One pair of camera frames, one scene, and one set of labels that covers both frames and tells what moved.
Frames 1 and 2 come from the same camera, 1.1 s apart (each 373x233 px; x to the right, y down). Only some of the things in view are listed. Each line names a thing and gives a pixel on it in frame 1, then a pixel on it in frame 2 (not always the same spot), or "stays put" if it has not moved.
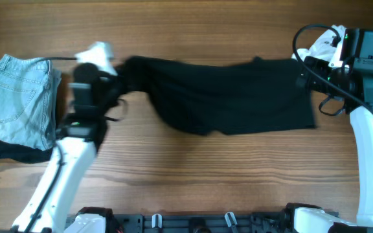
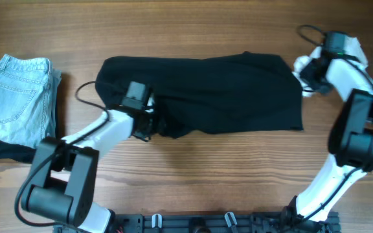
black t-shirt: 227,97 stays put
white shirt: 325,45 to 351,48
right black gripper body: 315,83 stays put
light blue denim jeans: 17,101 stays put
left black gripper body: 118,94 to 147,134
